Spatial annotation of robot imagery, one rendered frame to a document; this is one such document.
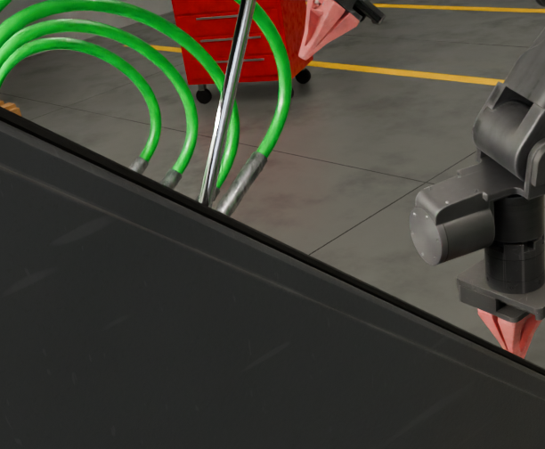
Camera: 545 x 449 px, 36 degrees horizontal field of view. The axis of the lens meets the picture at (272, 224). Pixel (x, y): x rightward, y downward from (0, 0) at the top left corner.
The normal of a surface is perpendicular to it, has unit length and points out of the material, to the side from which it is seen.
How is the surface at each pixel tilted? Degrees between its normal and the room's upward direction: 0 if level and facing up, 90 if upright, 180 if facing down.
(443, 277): 0
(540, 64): 56
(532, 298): 0
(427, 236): 90
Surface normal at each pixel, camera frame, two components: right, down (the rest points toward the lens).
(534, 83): -0.80, -0.23
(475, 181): -0.08, -0.82
